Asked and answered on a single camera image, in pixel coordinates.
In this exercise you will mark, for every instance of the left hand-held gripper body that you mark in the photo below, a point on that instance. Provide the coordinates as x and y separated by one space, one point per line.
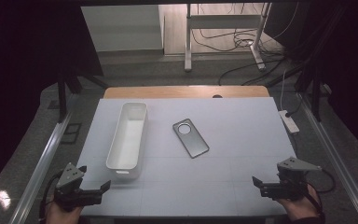
71 196

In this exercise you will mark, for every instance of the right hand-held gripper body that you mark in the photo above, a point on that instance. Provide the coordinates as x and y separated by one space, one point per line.
287 189

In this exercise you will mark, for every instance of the white plastic bin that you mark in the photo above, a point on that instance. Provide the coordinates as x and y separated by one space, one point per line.
126 140

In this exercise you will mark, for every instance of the grey phone case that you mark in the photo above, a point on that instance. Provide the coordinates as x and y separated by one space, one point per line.
195 144

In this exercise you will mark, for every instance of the person's right hand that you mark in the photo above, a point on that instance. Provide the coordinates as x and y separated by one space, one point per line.
301 207

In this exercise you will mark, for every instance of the person's left hand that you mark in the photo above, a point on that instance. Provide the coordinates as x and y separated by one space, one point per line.
59 216

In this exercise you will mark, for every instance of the black floor plate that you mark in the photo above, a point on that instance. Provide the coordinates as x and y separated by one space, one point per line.
71 133

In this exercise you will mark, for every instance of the white board mat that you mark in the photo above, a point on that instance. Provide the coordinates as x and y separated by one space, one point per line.
236 133

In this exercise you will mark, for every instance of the white power strip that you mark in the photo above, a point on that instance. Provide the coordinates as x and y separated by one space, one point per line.
289 122

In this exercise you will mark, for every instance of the black metal stand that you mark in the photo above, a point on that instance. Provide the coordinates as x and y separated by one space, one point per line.
62 96
315 96

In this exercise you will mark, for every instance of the dark curtain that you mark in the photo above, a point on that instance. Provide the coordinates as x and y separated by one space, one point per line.
21 77
351 62

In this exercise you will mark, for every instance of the wooden table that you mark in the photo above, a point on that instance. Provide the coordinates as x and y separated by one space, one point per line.
174 92

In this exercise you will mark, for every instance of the white cabinet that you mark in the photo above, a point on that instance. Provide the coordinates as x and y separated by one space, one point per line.
122 28

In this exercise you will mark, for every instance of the aluminium rail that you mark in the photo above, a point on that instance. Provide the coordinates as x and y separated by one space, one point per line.
335 161
40 168

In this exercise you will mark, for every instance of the white metal desk frame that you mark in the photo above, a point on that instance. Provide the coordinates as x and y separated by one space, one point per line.
223 21

